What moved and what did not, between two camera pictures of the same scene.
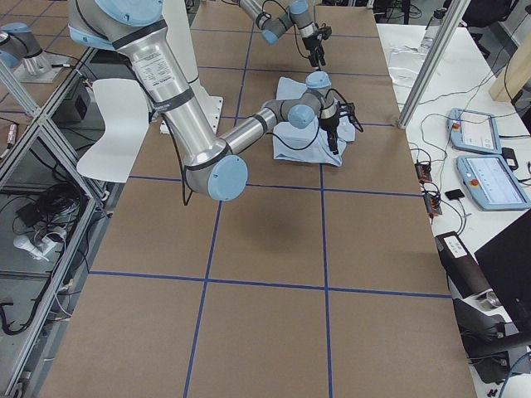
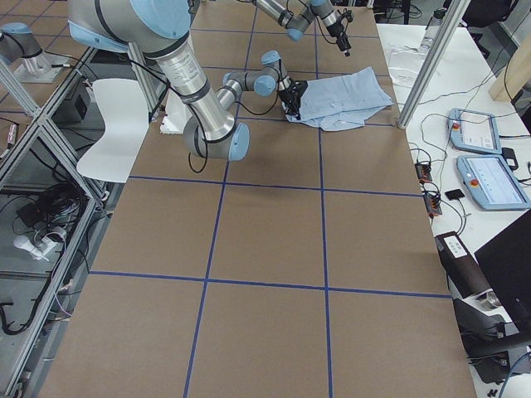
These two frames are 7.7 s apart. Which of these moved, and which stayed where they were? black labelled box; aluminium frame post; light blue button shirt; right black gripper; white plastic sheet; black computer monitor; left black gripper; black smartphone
Moved: right black gripper; left black gripper; light blue button shirt
Stayed: aluminium frame post; black smartphone; black labelled box; black computer monitor; white plastic sheet
